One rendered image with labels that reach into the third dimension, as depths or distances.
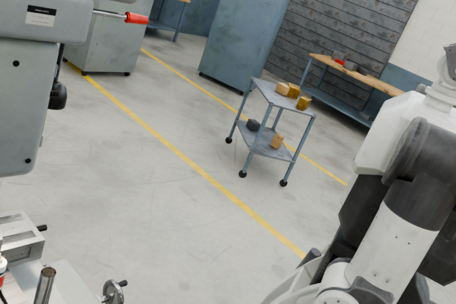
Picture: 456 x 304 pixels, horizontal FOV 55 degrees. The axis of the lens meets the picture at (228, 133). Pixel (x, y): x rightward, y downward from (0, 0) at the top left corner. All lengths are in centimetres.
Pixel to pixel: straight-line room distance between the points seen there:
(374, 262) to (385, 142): 21
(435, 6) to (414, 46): 71
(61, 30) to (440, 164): 68
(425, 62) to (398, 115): 743
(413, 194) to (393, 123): 17
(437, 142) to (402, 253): 17
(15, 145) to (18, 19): 27
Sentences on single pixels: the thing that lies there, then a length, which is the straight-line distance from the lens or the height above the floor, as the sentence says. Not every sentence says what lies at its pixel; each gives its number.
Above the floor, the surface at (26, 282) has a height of 88.
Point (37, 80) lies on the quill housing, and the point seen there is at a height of 155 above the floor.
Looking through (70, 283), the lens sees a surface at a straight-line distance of 162.
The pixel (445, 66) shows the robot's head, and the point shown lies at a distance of 85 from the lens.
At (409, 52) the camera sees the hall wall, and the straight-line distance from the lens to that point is 832.
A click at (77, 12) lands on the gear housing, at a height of 170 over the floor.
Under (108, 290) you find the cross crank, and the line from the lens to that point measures 177.
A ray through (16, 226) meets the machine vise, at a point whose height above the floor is 103.
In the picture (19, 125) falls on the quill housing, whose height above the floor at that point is 145.
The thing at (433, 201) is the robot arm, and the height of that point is 168.
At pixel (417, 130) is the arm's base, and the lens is 66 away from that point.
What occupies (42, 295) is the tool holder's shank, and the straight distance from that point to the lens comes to 81.
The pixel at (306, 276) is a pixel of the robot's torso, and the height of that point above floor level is 126.
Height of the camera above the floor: 188
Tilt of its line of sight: 21 degrees down
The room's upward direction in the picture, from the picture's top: 21 degrees clockwise
